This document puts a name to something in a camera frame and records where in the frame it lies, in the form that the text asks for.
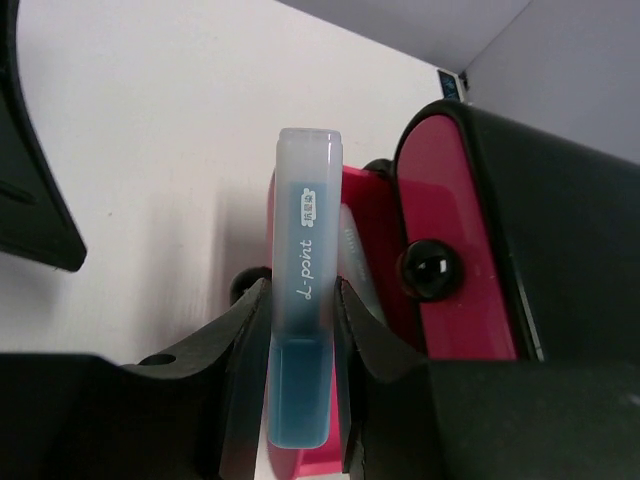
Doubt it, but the blue highlighter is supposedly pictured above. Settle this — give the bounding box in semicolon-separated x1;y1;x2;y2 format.
268;128;343;450

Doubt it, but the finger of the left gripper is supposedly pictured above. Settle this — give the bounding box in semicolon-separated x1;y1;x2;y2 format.
1;1;86;272

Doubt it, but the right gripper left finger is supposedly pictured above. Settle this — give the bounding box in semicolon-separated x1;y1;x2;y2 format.
1;280;271;479

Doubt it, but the pink top drawer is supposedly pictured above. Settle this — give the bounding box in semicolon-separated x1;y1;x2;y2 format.
396;114;517;360

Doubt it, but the black drawer cabinet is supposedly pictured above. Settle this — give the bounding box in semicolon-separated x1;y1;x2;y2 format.
393;100;639;364

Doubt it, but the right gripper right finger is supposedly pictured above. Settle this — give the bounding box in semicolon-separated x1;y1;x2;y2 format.
334;280;639;479

